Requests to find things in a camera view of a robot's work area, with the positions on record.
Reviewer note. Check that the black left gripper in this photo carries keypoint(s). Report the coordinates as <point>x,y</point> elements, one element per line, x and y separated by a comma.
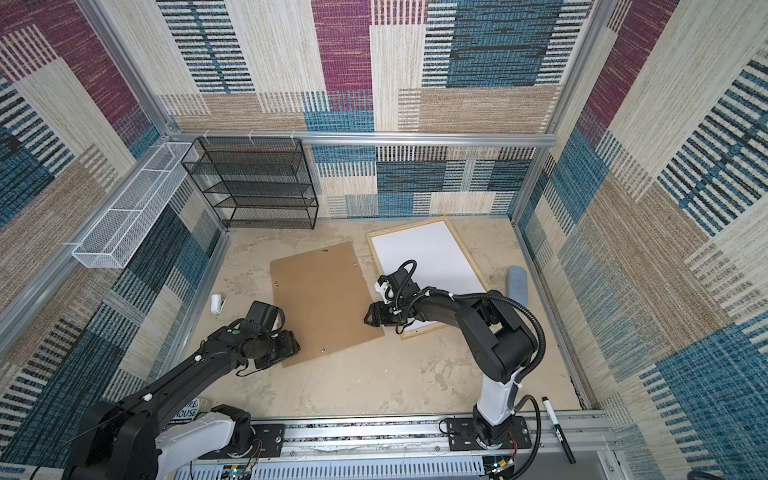
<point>290,346</point>

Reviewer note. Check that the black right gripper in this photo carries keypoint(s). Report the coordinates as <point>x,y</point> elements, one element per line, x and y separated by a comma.
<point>378,316</point>

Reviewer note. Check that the brown frame backing board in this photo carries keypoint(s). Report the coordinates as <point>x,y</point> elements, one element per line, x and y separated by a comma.
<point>325,298</point>

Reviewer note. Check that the dark photo print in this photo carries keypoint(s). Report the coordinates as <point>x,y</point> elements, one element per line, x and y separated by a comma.
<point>444,270</point>

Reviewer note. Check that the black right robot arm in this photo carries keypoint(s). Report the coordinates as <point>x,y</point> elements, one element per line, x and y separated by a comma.
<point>506,341</point>

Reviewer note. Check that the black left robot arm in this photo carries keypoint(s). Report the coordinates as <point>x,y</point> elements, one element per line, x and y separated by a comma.
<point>131,439</point>

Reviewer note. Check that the small white plastic device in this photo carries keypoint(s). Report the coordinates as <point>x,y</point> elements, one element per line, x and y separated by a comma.
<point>217,302</point>

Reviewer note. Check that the colourful treehouse book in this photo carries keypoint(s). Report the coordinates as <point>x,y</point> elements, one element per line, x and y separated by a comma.
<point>187,414</point>

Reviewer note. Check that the grey blue oval case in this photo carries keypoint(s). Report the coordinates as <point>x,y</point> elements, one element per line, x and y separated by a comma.
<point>517,285</point>

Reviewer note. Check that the black marker pen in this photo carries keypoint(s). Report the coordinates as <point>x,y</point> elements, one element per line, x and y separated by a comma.
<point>559,432</point>

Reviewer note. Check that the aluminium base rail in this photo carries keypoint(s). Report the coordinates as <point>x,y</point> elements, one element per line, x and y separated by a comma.
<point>419,447</point>

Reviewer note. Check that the black wire shelf rack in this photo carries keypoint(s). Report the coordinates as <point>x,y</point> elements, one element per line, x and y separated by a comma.
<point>254,183</point>

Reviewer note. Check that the white wire mesh basket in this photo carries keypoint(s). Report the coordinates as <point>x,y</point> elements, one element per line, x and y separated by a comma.
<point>118,233</point>

